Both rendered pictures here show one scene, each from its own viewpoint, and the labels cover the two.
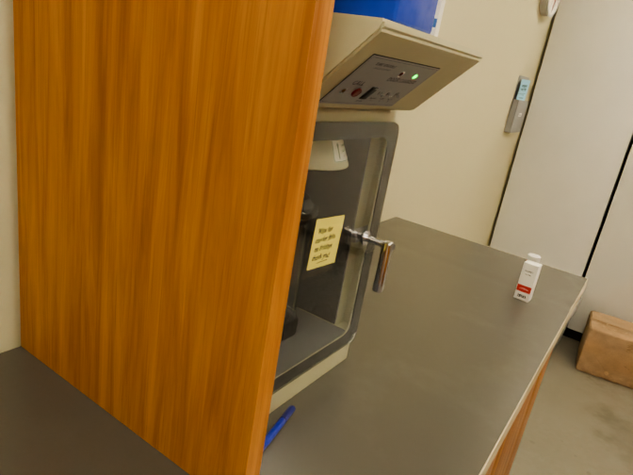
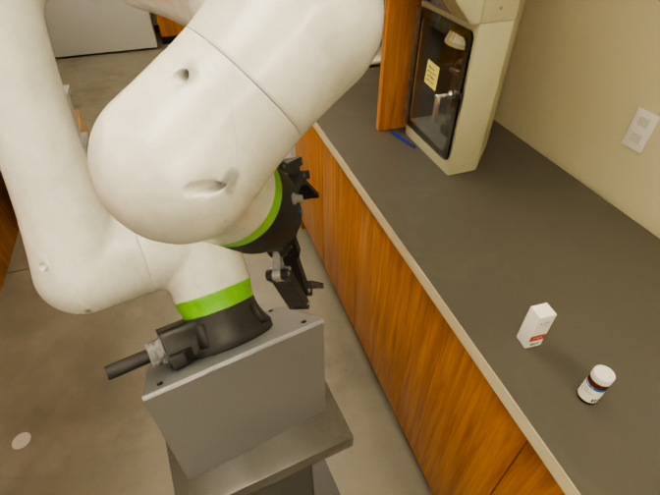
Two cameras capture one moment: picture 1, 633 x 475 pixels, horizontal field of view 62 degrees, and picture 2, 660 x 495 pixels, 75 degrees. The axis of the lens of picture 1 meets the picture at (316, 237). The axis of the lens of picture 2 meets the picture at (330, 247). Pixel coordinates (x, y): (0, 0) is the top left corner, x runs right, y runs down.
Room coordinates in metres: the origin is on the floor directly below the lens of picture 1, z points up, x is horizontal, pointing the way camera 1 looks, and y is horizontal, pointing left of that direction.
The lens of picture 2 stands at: (1.36, -1.31, 1.74)
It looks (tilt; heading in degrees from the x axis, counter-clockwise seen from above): 42 degrees down; 130
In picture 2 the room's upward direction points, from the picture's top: straight up
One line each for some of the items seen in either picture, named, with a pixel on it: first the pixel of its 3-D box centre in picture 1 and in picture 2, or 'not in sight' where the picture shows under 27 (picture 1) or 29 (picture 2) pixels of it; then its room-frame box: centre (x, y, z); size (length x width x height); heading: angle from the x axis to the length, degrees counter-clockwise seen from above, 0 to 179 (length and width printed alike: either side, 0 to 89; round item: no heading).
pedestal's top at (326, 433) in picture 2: not in sight; (247, 402); (0.96, -1.08, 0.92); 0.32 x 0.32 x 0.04; 64
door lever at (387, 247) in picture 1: (374, 262); (441, 106); (0.81, -0.10, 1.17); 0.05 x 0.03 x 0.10; 58
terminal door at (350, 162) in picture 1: (326, 255); (433, 84); (0.73, -0.02, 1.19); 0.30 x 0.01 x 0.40; 148
